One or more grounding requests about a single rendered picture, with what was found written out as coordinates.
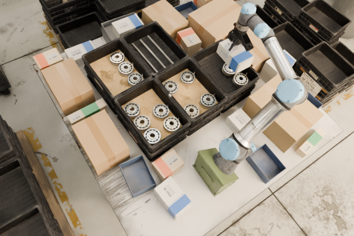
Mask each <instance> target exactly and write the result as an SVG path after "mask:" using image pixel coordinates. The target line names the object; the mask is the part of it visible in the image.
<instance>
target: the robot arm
mask: <svg viewBox="0 0 354 236"><path fill-rule="evenodd" d="M255 12H256V6H255V5H254V4H252V3H245V4H244V5H243V6H242V8H241V10H240V14H239V17H238V20H237V22H236V23H234V24H233V25H234V29H233V30H231V31H229V34H228V37H227V38H228V39H229V40H230V41H231V42H232V43H230V44H229V45H227V44H225V45H224V48H225V50H226V52H227V53H226V55H225V56H229V55H230V53H231V52H232V51H233V50H234V49H235V46H238V45H240V44H242V45H243V46H244V48H245V50H246V51H250V50H252V49H253V48H254V46H253V45H252V43H251V41H250V39H249V37H248V35H247V31H248V29H250V30H252V31H253V32H254V34H255V36H257V37H258V38H260V39H261V40H262V42H263V44H264V46H265V48H266V50H267V52H268V54H269V56H270V58H271V60H272V62H273V64H274V66H275V68H276V69H277V71H278V73H279V75H280V77H281V79H282V82H281V83H280V84H279V85H278V87H277V90H276V91H275V92H274V93H273V94H272V99H271V100H270V101H269V102H268V103H267V104H266V105H265V106H264V107H263V108H262V109H261V110H260V111H259V112H258V113H257V114H256V115H255V116H254V117H253V118H252V119H251V120H250V121H249V122H248V123H247V124H246V125H245V126H244V127H243V128H242V129H241V130H240V131H235V132H233V133H232V134H231V135H230V136H229V137H228V138H225V139H224V140H222V141H221V143H220V145H219V152H217V153H216V154H214V155H213V160H214V163H215V164H216V166H217V167H218V169H219V170H220V171H221V172H223V173H224V174H226V175H231V174H232V173H233V172H234V171H235V169H236V168H237V166H238V164H240V163H241V162H242V161H243V160H244V159H246V158H247V157H248V156H249V155H250V154H252V153H253V152H254V151H255V150H256V146H255V144H254V143H253V140H254V139H256V138H257V137H258V136H259V135H260V134H261V133H262V132H263V131H264V130H265V129H266V128H267V127H268V126H269V125H270V124H271V123H272V122H273V121H275V120H276V119H277V118H278V117H279V116H280V115H281V114H282V113H283V112H284V111H290V110H291V109H292V108H293V107H294V106H295V105H299V104H302V103H303V102H304V101H305V100H306V99H307V97H308V90H307V88H306V86H305V85H304V84H303V82H302V80H301V78H300V77H298V76H296V74H295V72H294V70H293V68H292V66H291V65H290V63H289V61H288V59H287V57H286V55H285V53H284V51H283V50H282V48H281V46H280V44H279V42H278V40H277V38H276V37H275V35H274V31H273V29H272V28H270V27H269V26H268V25H267V24H266V23H265V22H264V21H263V20H262V19H261V18H260V17H259V16H258V15H257V14H256V13H255Z"/></svg>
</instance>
